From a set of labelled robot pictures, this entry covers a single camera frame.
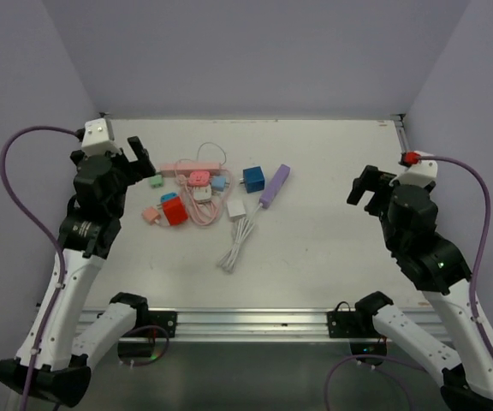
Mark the green plug adapter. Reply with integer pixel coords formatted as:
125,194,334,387
148,174,164,188

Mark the blue plug adapter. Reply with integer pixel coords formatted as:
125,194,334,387
160,192,178,204

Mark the salmon charger plug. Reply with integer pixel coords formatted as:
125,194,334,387
141,206,162,225

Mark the red cube adapter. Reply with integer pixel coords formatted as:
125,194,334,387
162,197,188,226

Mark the pink plug adapter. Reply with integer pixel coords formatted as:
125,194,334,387
187,170,211,188

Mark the thin pink charger cable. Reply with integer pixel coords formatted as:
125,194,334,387
151,141,227,229

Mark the white plug adapter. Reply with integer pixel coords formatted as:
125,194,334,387
192,185,212,204

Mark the pink power strip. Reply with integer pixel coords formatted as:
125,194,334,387
157,161,223,178

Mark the light blue plug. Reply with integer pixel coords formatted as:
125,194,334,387
211,176,230,193

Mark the purple power strip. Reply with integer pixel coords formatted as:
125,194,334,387
258,164,291,209

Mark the white power cord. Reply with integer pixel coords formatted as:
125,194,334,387
215,202,264,275

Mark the white usb charger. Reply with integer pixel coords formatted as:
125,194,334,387
226,200,247,222

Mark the blue cube adapter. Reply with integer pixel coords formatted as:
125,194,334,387
242,166,265,194

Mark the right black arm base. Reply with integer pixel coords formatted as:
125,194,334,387
326,291,394,366

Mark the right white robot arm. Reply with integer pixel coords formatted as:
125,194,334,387
347,164,493,410

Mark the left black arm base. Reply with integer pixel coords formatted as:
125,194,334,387
117,311,177,368

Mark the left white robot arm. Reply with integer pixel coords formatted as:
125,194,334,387
0,136,156,409

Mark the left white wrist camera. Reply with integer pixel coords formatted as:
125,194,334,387
81,118,119,157

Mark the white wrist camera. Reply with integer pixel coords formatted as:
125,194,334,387
390,151,438,188
81,118,119,157

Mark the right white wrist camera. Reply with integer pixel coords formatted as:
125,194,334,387
390,151,438,188

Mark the aluminium front rail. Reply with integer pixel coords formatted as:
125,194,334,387
27,304,480,343

